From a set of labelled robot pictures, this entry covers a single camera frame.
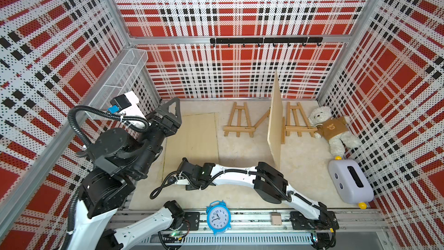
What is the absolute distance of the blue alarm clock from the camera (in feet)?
2.36

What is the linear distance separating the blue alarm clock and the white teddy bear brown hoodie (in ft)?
2.12

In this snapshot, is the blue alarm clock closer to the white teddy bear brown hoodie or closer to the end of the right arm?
the end of the right arm

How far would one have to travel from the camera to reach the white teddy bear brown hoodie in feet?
3.02

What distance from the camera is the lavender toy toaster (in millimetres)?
749

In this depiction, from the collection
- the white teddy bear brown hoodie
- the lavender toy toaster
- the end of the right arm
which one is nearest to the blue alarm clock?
the end of the right arm

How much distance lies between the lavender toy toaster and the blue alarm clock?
54cm
